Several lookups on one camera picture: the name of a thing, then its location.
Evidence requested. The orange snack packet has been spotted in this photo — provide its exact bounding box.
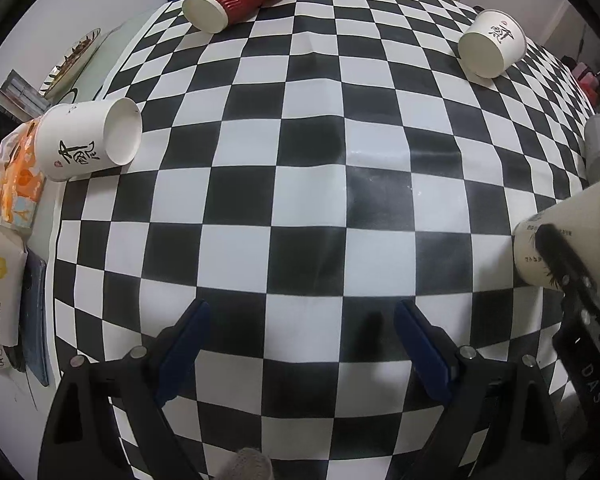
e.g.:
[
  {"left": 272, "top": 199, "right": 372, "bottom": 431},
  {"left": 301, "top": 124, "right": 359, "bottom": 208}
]
[{"left": 0, "top": 117, "right": 45, "bottom": 232}]

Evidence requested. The patterned plate with food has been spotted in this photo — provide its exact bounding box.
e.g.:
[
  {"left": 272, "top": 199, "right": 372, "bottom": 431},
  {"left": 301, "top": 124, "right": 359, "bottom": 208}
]
[{"left": 40, "top": 28, "right": 104, "bottom": 102}]

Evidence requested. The white paper cup with calligraphy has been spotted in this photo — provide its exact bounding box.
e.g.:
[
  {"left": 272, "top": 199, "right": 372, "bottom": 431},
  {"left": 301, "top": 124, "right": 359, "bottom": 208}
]
[{"left": 458, "top": 9, "right": 528, "bottom": 79}]

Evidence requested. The black white checkered tablecloth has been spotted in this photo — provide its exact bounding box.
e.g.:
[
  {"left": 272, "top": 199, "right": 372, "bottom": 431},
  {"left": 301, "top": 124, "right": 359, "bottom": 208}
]
[{"left": 48, "top": 0, "right": 592, "bottom": 479}]

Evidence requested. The white paper cup near snacks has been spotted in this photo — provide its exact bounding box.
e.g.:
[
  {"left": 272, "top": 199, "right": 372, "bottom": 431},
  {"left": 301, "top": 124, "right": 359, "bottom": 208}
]
[{"left": 34, "top": 98, "right": 143, "bottom": 182}]

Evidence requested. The cream paper cup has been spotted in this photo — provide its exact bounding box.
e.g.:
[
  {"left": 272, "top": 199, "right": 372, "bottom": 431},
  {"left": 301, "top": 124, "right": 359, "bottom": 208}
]
[{"left": 513, "top": 180, "right": 600, "bottom": 295}]

